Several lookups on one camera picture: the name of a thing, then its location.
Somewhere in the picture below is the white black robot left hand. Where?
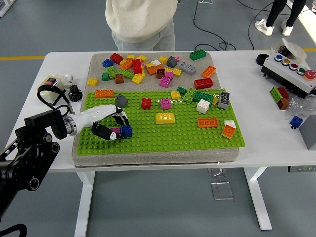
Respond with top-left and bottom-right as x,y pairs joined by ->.
75,104 -> 131,142

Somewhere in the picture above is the blue square brick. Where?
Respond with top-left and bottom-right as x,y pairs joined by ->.
120,125 -> 133,138

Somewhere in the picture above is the orange two-by-four brick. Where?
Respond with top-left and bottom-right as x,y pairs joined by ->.
94,88 -> 115,99

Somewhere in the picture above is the light green two-by-four brick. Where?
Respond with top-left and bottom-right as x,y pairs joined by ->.
118,69 -> 136,80

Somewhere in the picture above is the red long brick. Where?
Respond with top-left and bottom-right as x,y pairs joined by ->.
132,58 -> 144,75

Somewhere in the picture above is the yellow domed brick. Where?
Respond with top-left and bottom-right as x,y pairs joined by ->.
155,112 -> 176,125

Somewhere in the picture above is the green studded baseplate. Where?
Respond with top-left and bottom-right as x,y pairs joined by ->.
76,88 -> 247,157

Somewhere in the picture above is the light green long brick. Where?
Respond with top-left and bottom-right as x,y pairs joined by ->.
182,88 -> 198,103

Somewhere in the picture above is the grey two-by-four brick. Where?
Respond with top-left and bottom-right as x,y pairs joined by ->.
178,61 -> 198,76
217,91 -> 231,110

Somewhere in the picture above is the white square brick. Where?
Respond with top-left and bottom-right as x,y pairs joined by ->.
196,99 -> 211,115

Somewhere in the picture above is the dark green long brick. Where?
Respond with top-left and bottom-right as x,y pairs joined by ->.
192,90 -> 214,103

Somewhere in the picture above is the red two-by-four brick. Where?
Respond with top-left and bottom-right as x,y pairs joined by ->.
194,77 -> 214,90

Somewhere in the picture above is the orange flat long brick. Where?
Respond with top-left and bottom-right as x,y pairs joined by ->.
197,117 -> 220,129

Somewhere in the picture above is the dark green two-by-four brick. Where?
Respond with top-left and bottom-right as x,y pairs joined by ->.
189,48 -> 207,61

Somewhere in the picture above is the orange and yellow brick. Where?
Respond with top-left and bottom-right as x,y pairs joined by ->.
221,124 -> 236,139

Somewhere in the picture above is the blue brick with keyring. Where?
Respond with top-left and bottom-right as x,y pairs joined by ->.
289,115 -> 304,129

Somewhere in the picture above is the black gear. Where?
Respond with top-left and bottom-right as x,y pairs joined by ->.
68,84 -> 83,102

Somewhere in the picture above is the small white part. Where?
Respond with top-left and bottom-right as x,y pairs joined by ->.
63,73 -> 75,87

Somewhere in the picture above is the grey-brown mat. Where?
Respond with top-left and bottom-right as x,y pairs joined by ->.
71,51 -> 240,166

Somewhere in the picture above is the white table leg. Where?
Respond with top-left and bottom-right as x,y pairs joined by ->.
243,167 -> 273,232
74,170 -> 96,237

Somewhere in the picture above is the person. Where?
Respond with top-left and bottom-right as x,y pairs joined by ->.
255,0 -> 307,37
105,0 -> 178,52

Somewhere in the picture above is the clear floor plate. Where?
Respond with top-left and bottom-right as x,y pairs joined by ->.
208,167 -> 227,177
211,182 -> 234,200

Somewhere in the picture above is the white push-button control box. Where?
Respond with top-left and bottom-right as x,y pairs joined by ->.
261,53 -> 316,99

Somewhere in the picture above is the clear plastic bag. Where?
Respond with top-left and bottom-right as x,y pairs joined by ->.
286,95 -> 316,117

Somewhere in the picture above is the round clear lidded container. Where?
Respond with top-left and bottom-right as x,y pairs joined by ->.
271,38 -> 308,62

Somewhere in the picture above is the table height control panel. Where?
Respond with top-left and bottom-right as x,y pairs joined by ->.
287,165 -> 316,173

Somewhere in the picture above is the grey box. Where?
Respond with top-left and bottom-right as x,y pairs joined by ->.
298,114 -> 316,151

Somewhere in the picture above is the cream switch box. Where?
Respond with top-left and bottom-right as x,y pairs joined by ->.
37,75 -> 67,106

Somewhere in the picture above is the white frame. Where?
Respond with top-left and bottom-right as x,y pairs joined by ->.
0,0 -> 12,18

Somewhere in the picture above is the black floor cable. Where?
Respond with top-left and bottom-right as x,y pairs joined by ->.
247,0 -> 275,51
192,0 -> 237,52

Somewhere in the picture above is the black ring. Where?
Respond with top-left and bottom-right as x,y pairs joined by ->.
256,53 -> 270,67

